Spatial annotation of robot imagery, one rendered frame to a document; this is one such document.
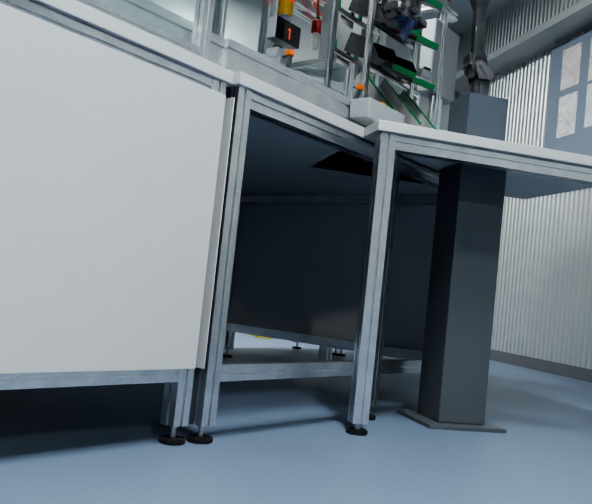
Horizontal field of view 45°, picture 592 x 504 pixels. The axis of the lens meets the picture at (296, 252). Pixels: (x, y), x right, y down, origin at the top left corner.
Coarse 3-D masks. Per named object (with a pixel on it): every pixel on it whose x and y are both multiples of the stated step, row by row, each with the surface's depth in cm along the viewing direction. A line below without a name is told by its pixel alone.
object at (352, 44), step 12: (360, 36) 266; (348, 48) 270; (360, 48) 265; (372, 48) 261; (384, 48) 274; (372, 60) 260; (384, 60) 256; (396, 60) 268; (396, 72) 263; (408, 72) 258
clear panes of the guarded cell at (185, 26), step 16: (112, 0) 142; (128, 0) 146; (144, 0) 149; (160, 0) 152; (176, 0) 156; (192, 0) 159; (144, 16) 149; (160, 16) 152; (176, 16) 156; (192, 16) 160; (176, 32) 156; (192, 32) 160
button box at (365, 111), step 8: (352, 104) 213; (360, 104) 211; (368, 104) 209; (376, 104) 212; (352, 112) 213; (360, 112) 211; (368, 112) 209; (376, 112) 212; (384, 112) 216; (392, 112) 220; (360, 120) 214; (368, 120) 213; (376, 120) 213; (392, 120) 220; (400, 120) 224
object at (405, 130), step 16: (368, 128) 202; (384, 128) 194; (400, 128) 196; (416, 128) 197; (464, 144) 201; (480, 144) 202; (496, 144) 203; (512, 144) 204; (416, 160) 230; (432, 160) 227; (560, 160) 208; (576, 160) 210; (512, 176) 240; (528, 176) 237; (512, 192) 271; (528, 192) 267; (544, 192) 263; (560, 192) 260
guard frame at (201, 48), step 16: (80, 0) 136; (96, 0) 138; (208, 0) 161; (112, 16) 141; (128, 16) 144; (208, 16) 162; (160, 32) 151; (208, 32) 162; (192, 48) 158; (208, 48) 162
